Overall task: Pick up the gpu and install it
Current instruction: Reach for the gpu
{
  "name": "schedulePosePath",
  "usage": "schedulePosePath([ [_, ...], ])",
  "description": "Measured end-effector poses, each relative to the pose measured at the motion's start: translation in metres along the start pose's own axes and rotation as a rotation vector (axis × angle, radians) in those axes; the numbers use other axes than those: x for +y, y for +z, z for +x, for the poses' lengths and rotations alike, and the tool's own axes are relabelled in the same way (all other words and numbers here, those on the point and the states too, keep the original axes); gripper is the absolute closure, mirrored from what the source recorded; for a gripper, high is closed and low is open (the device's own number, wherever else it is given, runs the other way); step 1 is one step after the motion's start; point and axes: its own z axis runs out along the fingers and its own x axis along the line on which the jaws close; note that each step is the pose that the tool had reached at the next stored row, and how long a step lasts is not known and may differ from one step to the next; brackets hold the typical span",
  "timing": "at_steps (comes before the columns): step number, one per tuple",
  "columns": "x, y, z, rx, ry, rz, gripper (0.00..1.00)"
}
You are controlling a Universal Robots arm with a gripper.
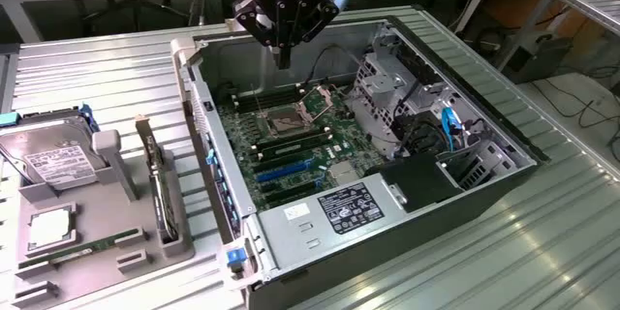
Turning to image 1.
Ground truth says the open black PC case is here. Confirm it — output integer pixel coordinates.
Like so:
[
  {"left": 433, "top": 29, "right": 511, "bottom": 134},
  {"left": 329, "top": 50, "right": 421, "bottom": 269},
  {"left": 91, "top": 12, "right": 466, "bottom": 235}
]
[{"left": 169, "top": 4, "right": 550, "bottom": 310}]

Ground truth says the black RAM slot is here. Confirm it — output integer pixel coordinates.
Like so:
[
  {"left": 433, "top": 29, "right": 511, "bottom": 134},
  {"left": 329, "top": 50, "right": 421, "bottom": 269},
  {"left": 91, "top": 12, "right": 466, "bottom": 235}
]
[
  {"left": 231, "top": 97, "right": 302, "bottom": 118},
  {"left": 231, "top": 92, "right": 302, "bottom": 113},
  {"left": 231, "top": 83, "right": 302, "bottom": 105},
  {"left": 231, "top": 88, "right": 302, "bottom": 109}
]

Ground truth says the installed RAM stick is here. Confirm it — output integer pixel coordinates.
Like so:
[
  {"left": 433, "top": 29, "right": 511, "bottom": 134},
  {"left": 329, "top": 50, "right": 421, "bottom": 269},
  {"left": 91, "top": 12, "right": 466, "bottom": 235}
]
[{"left": 258, "top": 131, "right": 333, "bottom": 155}]

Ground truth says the thin dark looping wire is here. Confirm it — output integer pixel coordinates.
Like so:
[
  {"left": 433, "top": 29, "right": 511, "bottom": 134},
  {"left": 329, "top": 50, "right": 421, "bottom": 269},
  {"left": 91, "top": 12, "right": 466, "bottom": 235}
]
[{"left": 309, "top": 44, "right": 371, "bottom": 88}]

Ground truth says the metal disk bay cage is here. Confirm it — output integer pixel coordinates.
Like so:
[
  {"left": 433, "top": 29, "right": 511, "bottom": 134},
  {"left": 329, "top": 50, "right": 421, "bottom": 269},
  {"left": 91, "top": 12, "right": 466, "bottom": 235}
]
[{"left": 350, "top": 50, "right": 426, "bottom": 160}]

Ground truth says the silver hard disk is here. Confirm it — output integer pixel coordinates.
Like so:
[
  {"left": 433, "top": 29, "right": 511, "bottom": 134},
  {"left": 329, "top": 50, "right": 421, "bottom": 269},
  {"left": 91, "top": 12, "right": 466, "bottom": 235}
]
[{"left": 0, "top": 115, "right": 105, "bottom": 192}]

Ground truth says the thin metal locking lever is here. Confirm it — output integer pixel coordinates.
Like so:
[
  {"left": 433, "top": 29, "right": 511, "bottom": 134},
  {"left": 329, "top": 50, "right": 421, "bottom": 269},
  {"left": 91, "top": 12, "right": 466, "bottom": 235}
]
[{"left": 249, "top": 83, "right": 266, "bottom": 118}]

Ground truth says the black wire bundle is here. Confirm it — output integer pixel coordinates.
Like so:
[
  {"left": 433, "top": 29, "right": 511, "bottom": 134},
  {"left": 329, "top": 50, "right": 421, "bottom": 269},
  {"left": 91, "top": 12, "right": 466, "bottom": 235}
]
[{"left": 394, "top": 110, "right": 446, "bottom": 155}]

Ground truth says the long black expansion slot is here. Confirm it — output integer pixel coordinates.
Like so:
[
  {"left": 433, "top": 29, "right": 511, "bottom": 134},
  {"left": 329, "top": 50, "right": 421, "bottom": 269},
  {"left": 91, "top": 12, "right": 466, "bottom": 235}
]
[
  {"left": 263, "top": 181, "right": 318, "bottom": 198},
  {"left": 251, "top": 153, "right": 311, "bottom": 173},
  {"left": 265, "top": 189, "right": 319, "bottom": 205}
]

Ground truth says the blue flat wire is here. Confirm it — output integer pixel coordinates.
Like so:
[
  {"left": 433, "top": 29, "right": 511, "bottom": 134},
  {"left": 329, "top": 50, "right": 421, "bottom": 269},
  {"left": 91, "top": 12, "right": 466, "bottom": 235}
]
[{"left": 441, "top": 106, "right": 459, "bottom": 152}]

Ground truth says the black box on floor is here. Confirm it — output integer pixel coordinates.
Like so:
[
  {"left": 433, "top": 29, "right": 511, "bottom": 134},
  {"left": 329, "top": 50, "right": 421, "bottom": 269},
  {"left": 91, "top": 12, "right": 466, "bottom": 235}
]
[{"left": 511, "top": 36, "right": 571, "bottom": 84}]

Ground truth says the square chipset heat sink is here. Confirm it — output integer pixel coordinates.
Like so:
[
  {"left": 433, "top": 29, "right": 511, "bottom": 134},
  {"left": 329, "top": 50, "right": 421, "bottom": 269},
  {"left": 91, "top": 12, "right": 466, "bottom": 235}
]
[{"left": 327, "top": 163, "right": 359, "bottom": 184}]

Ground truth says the metal socket cover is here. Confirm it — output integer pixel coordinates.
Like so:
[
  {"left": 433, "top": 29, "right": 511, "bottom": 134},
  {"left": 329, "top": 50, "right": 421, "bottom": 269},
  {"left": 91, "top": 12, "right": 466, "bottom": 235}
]
[{"left": 295, "top": 84, "right": 334, "bottom": 122}]

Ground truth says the metal slat side table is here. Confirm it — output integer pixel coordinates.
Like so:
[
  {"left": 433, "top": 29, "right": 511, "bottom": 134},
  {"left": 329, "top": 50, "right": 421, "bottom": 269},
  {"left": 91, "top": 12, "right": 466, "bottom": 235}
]
[{"left": 502, "top": 0, "right": 620, "bottom": 75}]

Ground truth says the long blue expansion slot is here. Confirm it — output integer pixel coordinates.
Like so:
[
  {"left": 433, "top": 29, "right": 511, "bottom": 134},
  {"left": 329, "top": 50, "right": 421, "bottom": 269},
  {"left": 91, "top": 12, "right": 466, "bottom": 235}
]
[{"left": 255, "top": 163, "right": 314, "bottom": 183}]

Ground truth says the loose green RAM stick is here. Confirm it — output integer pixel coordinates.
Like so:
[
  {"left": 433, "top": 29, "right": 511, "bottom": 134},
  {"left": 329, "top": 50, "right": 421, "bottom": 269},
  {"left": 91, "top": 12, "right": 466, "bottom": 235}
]
[{"left": 17, "top": 229, "right": 143, "bottom": 268}]

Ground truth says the green motherboard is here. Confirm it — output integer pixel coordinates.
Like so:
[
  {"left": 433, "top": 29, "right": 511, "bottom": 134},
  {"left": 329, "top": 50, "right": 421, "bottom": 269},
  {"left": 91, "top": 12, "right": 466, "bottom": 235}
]
[{"left": 211, "top": 83, "right": 369, "bottom": 213}]

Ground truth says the CPU with silver lid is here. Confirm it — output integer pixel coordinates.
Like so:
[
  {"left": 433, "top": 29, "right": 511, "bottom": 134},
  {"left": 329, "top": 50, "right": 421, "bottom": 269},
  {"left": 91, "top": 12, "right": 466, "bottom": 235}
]
[{"left": 26, "top": 211, "right": 74, "bottom": 250}]

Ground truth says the graphics card with metal bracket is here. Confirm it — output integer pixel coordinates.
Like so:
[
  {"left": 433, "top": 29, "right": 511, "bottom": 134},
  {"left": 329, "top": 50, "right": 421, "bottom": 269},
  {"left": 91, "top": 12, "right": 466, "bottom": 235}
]
[{"left": 133, "top": 114, "right": 178, "bottom": 245}]

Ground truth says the blue disk caddy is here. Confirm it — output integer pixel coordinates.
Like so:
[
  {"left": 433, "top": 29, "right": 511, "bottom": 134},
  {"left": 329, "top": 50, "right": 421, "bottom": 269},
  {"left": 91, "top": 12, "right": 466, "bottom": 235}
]
[{"left": 0, "top": 103, "right": 101, "bottom": 136}]

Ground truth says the grey power supply unit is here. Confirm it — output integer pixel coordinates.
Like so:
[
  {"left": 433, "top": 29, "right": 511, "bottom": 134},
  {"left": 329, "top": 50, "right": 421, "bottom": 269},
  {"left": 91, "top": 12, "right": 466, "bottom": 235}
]
[{"left": 255, "top": 174, "right": 410, "bottom": 284}]

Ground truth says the grey parts rack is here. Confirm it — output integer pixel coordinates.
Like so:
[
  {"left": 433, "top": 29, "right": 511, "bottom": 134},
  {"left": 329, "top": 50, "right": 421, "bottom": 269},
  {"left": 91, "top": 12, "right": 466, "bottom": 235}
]
[{"left": 9, "top": 130, "right": 195, "bottom": 309}]

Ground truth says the CPU socket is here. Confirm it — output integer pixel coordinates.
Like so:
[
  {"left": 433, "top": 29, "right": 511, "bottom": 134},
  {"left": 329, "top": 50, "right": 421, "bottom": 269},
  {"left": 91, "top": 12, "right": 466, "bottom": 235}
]
[{"left": 263, "top": 108, "right": 303, "bottom": 136}]

